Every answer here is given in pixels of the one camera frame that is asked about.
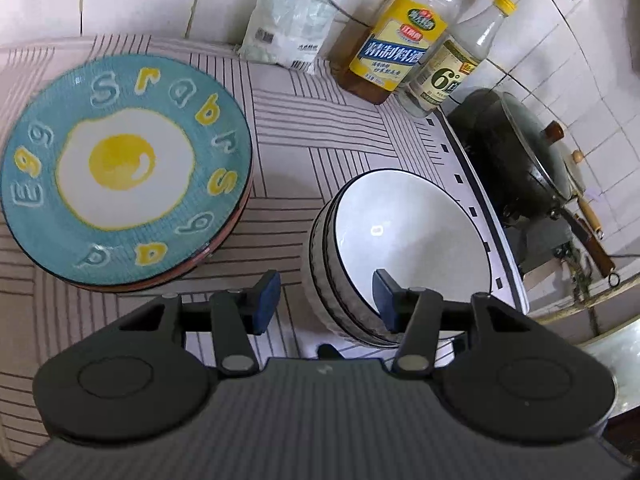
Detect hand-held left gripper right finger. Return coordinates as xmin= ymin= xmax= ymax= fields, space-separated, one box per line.
xmin=372 ymin=268 xmax=531 ymax=376

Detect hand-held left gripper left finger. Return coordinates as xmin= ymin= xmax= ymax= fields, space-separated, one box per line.
xmin=117 ymin=269 xmax=282 ymax=376

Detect white carrot bunny plate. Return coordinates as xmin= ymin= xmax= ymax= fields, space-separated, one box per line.
xmin=10 ymin=160 xmax=256 ymax=294

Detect blue fried egg plate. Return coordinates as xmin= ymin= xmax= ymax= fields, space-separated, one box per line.
xmin=0 ymin=54 xmax=254 ymax=287

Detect gas stove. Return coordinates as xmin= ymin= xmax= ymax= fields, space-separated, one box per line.
xmin=505 ymin=210 xmax=577 ymax=273

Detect striped tablecloth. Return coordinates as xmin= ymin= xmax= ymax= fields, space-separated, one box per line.
xmin=0 ymin=34 xmax=531 ymax=461

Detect black wok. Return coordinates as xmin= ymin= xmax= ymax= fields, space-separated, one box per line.
xmin=446 ymin=87 xmax=619 ymax=279

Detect glass wok lid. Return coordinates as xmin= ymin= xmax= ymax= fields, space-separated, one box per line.
xmin=500 ymin=92 xmax=571 ymax=201

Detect clear green label vinegar bottle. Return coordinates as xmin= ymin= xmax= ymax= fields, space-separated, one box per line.
xmin=397 ymin=0 xmax=517 ymax=119

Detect yellow label cooking wine bottle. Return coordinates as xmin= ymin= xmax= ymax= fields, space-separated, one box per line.
xmin=330 ymin=0 xmax=476 ymax=106

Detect white powder bag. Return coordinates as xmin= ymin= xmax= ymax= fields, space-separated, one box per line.
xmin=237 ymin=0 xmax=354 ymax=76

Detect wooden handle spatula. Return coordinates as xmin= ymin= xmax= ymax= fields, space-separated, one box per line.
xmin=565 ymin=149 xmax=606 ymax=241

